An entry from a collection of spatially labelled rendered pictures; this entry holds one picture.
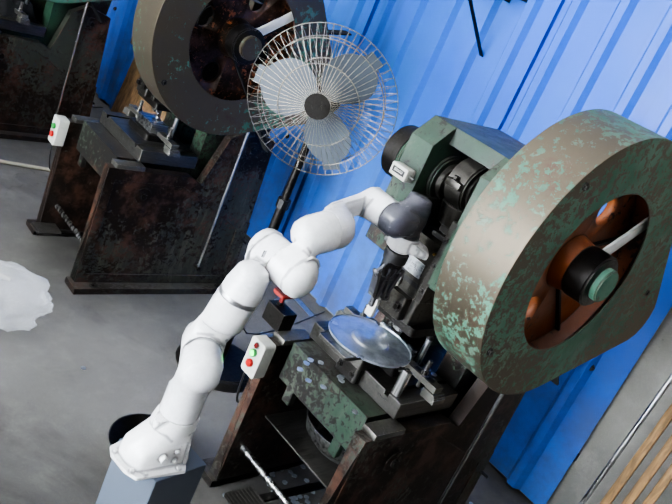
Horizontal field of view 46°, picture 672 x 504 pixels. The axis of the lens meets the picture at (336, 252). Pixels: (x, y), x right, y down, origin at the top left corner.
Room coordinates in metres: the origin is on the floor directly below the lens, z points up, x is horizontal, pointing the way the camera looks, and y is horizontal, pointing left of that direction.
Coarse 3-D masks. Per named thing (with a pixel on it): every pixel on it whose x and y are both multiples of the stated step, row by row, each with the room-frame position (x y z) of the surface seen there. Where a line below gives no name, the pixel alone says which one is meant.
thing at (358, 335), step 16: (336, 320) 2.33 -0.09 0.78; (352, 320) 2.38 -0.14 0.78; (368, 320) 2.43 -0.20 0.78; (336, 336) 2.22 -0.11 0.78; (352, 336) 2.27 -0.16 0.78; (368, 336) 2.30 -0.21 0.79; (384, 336) 2.37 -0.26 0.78; (352, 352) 2.15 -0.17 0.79; (368, 352) 2.21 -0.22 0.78; (384, 352) 2.26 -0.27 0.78; (400, 352) 2.30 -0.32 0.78
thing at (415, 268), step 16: (432, 240) 2.31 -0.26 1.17; (432, 256) 2.29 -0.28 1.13; (416, 272) 2.31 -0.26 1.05; (400, 288) 2.33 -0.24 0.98; (416, 288) 2.29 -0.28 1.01; (384, 304) 2.31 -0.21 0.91; (400, 304) 2.27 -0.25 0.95; (416, 304) 2.28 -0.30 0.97; (432, 304) 2.33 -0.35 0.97; (416, 320) 2.30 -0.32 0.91; (432, 320) 2.37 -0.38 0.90
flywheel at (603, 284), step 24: (600, 216) 2.23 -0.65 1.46; (624, 216) 2.27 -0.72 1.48; (576, 240) 2.09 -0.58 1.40; (600, 240) 2.23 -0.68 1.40; (624, 240) 2.21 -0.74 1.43; (552, 264) 2.06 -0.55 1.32; (576, 264) 2.04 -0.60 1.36; (600, 264) 2.03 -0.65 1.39; (624, 264) 2.34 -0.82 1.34; (552, 288) 2.13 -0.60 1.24; (576, 288) 2.02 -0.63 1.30; (600, 288) 2.02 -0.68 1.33; (528, 312) 2.13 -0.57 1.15; (552, 312) 2.20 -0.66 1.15; (576, 312) 2.30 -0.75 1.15; (528, 336) 2.15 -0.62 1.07; (552, 336) 2.23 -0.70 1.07
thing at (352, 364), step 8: (320, 336) 2.19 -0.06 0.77; (328, 336) 2.20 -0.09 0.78; (328, 344) 2.17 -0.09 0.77; (336, 344) 2.17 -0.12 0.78; (336, 352) 2.14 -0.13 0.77; (344, 352) 2.15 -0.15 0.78; (344, 360) 2.12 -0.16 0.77; (352, 360) 2.14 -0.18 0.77; (360, 360) 2.23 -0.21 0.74; (344, 368) 2.25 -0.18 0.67; (352, 368) 2.24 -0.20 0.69; (360, 368) 2.22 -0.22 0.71; (368, 368) 2.25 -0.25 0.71; (344, 376) 2.25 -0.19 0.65; (352, 376) 2.22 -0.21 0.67; (360, 376) 2.24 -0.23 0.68
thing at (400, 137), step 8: (400, 128) 2.54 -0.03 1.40; (408, 128) 2.54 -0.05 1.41; (416, 128) 2.56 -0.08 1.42; (392, 136) 2.52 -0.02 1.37; (400, 136) 2.51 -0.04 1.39; (408, 136) 2.50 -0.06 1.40; (392, 144) 2.50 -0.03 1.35; (400, 144) 2.49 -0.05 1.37; (384, 152) 2.51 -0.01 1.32; (392, 152) 2.49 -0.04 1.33; (384, 160) 2.51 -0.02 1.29; (392, 160) 2.48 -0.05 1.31; (384, 168) 2.53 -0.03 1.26
